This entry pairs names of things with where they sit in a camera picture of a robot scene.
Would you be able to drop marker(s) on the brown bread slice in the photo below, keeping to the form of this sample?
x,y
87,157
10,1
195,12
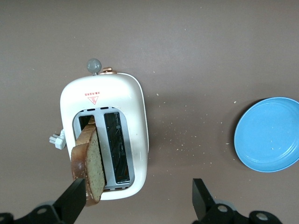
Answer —
x,y
93,163

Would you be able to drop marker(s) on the white toaster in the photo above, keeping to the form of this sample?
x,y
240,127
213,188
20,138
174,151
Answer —
x,y
135,112

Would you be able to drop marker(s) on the white toaster power plug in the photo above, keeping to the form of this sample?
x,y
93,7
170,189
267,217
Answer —
x,y
58,141

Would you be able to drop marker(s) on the blue plate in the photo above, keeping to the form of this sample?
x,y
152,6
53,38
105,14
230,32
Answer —
x,y
266,135

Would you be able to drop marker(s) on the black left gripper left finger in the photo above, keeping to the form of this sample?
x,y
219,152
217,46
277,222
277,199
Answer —
x,y
70,203

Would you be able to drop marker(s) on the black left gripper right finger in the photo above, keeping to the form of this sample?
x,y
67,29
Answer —
x,y
203,205

